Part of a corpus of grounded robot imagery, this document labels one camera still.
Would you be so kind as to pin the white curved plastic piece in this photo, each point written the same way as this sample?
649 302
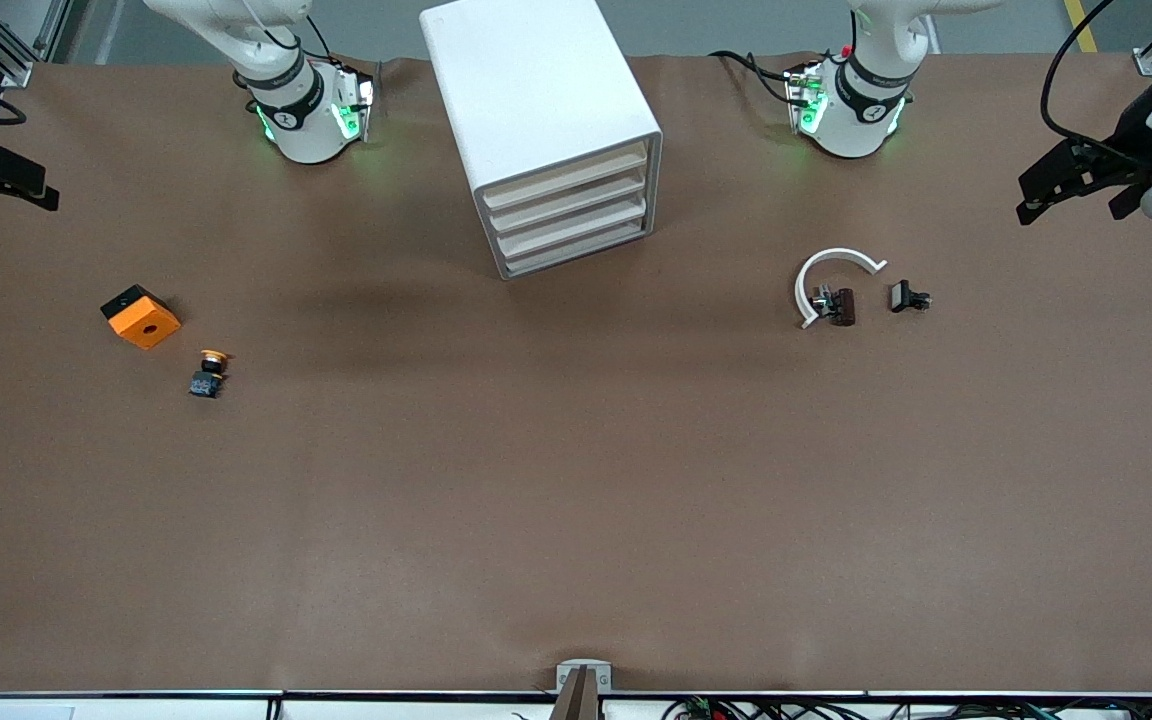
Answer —
836 254

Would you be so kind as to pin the orange push button black body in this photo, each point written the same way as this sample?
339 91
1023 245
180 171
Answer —
206 382

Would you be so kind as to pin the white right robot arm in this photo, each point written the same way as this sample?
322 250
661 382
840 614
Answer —
301 120

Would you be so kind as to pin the grey metal bracket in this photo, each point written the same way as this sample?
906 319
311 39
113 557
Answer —
584 664

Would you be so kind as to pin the small black clip part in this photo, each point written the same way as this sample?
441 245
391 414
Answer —
904 297

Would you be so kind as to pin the white table edge rail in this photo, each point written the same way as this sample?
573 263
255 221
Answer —
386 710

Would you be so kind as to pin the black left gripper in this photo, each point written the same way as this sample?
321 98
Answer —
1133 128

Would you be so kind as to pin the small brown connector part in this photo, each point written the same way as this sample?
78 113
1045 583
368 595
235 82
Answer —
841 305

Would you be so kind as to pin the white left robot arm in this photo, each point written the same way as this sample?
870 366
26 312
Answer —
866 100

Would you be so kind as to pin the brown table cover mat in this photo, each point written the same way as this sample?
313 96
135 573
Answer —
536 500

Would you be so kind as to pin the orange and black button box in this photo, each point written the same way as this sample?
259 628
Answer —
146 322

